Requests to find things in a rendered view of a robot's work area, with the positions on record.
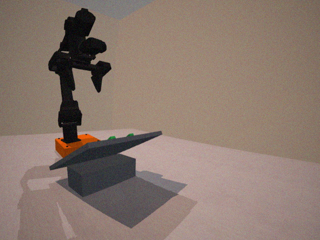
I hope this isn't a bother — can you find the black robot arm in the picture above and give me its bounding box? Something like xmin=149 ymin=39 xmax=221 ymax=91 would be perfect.
xmin=58 ymin=8 xmax=107 ymax=144

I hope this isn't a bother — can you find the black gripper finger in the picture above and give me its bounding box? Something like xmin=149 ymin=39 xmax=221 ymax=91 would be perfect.
xmin=55 ymin=60 xmax=75 ymax=91
xmin=91 ymin=67 xmax=108 ymax=93

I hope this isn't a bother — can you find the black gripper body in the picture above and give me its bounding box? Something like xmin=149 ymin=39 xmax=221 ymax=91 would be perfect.
xmin=48 ymin=41 xmax=111 ymax=76

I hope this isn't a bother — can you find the grey switch panel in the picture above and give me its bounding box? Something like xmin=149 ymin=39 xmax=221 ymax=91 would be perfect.
xmin=49 ymin=131 xmax=162 ymax=197

